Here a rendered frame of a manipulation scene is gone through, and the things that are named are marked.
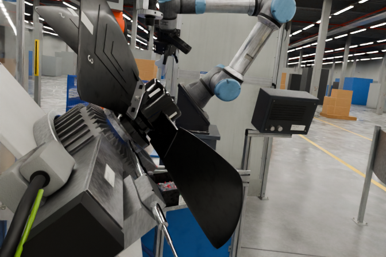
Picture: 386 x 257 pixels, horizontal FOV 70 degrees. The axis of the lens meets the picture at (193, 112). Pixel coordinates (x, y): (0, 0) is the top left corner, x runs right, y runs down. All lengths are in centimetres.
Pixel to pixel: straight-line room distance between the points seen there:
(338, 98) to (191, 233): 1199
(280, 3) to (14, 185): 114
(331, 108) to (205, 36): 1069
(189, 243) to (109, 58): 111
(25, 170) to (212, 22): 247
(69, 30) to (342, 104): 1272
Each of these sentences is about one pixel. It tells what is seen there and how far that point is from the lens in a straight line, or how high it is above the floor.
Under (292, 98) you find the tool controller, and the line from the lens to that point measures 132.
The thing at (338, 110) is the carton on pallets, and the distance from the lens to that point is 1314.
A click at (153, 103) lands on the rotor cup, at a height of 121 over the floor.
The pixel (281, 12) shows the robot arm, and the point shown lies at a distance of 129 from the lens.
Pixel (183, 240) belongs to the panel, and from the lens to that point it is 142.
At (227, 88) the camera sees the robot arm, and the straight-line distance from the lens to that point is 127.
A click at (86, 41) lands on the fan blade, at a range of 42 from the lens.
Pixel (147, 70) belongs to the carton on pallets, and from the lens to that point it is 868.
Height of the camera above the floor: 129
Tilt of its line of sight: 8 degrees down
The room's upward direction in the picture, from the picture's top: 5 degrees clockwise
